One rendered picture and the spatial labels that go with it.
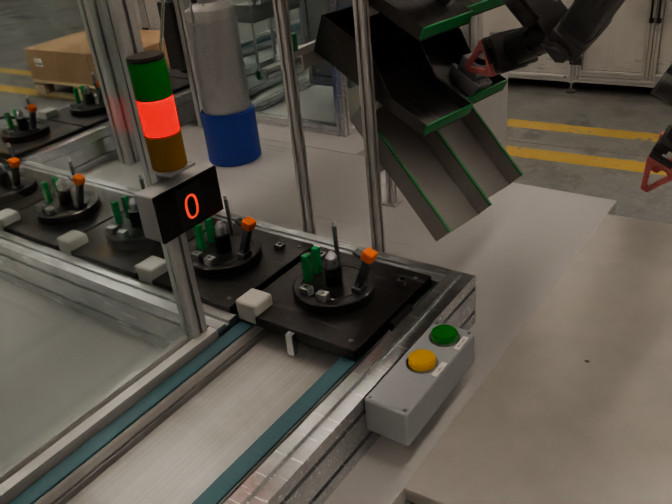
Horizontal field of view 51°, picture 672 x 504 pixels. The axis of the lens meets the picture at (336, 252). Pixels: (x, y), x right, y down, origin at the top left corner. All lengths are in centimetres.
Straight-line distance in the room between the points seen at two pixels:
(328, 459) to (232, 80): 127
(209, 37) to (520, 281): 105
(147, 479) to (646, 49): 452
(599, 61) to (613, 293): 388
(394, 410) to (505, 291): 49
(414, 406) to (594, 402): 31
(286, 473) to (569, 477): 39
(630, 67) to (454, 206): 389
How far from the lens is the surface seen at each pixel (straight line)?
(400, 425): 99
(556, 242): 156
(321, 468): 97
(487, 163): 150
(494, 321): 131
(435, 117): 127
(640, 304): 139
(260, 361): 116
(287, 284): 124
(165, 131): 98
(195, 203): 103
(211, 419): 108
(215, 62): 198
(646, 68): 514
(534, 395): 116
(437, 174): 137
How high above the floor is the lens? 162
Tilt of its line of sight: 30 degrees down
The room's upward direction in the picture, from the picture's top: 6 degrees counter-clockwise
